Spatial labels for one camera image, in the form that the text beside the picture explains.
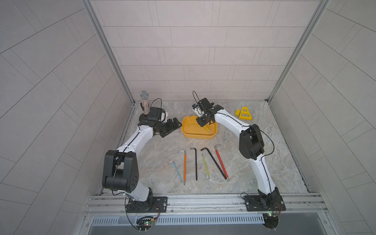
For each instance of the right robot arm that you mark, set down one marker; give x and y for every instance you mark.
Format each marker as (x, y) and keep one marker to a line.
(251, 146)

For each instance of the circuit board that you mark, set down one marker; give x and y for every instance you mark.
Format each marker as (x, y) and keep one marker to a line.
(270, 221)
(145, 223)

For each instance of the red hex key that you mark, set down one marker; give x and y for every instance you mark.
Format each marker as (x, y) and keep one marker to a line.
(220, 160)

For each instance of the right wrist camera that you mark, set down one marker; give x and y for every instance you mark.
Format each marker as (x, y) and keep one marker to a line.
(202, 106)

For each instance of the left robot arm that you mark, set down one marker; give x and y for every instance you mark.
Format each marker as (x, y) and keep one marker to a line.
(120, 170)

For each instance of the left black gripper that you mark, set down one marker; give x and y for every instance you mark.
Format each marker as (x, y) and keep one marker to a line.
(170, 128)

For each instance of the blue hex key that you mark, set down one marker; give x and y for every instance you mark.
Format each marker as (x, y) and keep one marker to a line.
(177, 171)

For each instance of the left circuit board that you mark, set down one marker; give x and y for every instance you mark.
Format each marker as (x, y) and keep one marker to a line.
(145, 223)

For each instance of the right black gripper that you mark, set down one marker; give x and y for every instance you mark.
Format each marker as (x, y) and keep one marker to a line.
(201, 123)

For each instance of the small yellow block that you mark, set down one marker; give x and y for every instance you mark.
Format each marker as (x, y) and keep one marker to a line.
(237, 112)

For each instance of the right circuit board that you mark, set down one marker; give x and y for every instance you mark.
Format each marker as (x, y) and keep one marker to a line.
(270, 221)

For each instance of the green hex key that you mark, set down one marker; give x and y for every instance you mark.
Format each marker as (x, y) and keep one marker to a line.
(206, 167)

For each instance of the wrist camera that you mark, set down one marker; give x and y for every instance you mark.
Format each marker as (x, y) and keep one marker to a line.
(157, 114)
(202, 106)

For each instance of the orange hex key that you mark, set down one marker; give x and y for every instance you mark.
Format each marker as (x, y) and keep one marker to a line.
(185, 166)

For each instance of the aluminium mounting rail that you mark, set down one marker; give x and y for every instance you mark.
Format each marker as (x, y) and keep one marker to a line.
(179, 204)

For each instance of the large black hex key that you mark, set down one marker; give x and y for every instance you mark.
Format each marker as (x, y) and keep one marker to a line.
(215, 162)

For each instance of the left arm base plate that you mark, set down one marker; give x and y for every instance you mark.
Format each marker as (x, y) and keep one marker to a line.
(147, 204)

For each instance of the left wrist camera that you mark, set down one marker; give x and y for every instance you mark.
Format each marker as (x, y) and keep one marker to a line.
(157, 114)

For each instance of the black thin hex key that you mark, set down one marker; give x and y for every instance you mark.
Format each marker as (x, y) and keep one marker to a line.
(196, 170)

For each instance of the yellow triangular holder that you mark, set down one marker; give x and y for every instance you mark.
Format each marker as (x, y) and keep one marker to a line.
(245, 114)

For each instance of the yellow plastic storage box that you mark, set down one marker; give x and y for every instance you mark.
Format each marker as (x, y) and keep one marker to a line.
(191, 129)

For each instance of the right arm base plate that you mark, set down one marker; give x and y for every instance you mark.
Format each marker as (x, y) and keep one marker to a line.
(264, 203)

